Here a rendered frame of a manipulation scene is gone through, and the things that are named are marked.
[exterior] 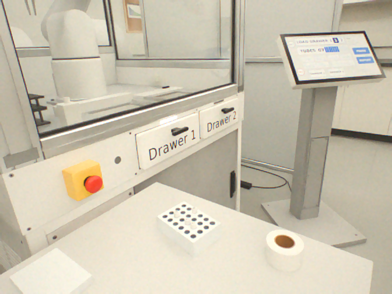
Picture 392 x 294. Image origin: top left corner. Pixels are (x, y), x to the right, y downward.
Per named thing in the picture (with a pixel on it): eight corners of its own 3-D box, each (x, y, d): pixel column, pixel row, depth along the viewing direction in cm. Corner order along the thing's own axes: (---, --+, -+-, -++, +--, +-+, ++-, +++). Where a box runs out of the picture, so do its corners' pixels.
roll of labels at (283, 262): (310, 264, 50) (312, 247, 48) (281, 277, 47) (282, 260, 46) (284, 240, 56) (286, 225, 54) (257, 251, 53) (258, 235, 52)
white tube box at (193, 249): (221, 237, 58) (221, 223, 56) (193, 258, 52) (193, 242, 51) (184, 213, 66) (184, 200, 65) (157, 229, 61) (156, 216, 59)
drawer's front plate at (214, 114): (238, 121, 123) (238, 98, 119) (203, 139, 101) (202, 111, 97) (235, 121, 124) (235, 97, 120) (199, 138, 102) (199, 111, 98)
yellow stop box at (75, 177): (107, 189, 64) (101, 163, 61) (79, 203, 58) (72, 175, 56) (94, 184, 66) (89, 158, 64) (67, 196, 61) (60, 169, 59)
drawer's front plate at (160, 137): (199, 141, 99) (199, 113, 95) (143, 170, 77) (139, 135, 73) (196, 140, 100) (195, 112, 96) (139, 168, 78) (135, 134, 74)
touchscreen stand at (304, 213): (366, 242, 159) (408, 68, 123) (298, 255, 151) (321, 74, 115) (314, 198, 205) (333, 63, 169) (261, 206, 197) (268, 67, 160)
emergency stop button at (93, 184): (105, 189, 61) (102, 174, 59) (90, 197, 58) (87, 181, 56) (98, 185, 62) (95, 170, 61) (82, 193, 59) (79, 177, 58)
